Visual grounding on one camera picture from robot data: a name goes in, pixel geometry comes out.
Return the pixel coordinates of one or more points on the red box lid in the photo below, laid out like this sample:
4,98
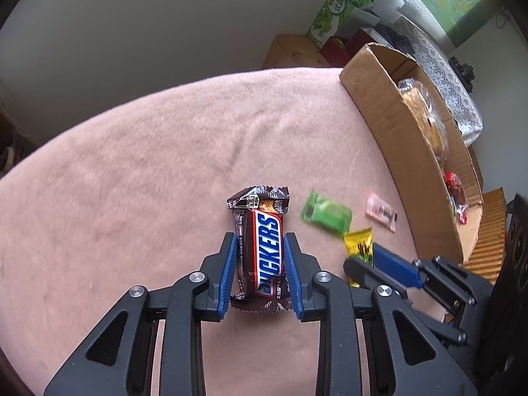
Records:
334,53

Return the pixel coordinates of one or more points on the brown chocolate bar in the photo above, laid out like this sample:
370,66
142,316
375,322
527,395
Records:
266,239

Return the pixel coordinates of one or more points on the bagged bread loaf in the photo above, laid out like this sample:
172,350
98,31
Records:
425,115

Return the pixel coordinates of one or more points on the green printed carton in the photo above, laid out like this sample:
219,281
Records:
330,20

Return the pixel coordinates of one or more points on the white cardboard box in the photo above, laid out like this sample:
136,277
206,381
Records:
365,18

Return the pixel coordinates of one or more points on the green snack packet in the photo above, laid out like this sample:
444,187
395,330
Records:
326,214

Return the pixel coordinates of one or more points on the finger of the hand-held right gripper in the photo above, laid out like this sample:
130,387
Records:
363,272
396,266

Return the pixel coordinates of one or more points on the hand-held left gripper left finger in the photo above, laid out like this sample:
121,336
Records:
227,276

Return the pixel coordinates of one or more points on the pink snack packet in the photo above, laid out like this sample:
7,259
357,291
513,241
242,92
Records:
381,212

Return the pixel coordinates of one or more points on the dark red shoebox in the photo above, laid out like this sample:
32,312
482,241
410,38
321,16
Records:
357,43

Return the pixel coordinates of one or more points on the white lace cloth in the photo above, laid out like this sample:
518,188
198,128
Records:
445,74

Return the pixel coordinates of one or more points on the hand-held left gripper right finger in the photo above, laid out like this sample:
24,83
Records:
293,276

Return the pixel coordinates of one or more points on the red black snack packet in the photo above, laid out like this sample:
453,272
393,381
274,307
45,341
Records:
453,185

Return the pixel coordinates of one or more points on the brown cardboard box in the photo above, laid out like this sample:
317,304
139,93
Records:
392,132

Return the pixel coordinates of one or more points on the black camera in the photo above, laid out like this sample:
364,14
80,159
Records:
462,72

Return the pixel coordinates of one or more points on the dark grey clothing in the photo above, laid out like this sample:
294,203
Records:
396,37

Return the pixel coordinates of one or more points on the yellow snack packet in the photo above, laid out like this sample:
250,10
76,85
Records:
359,243

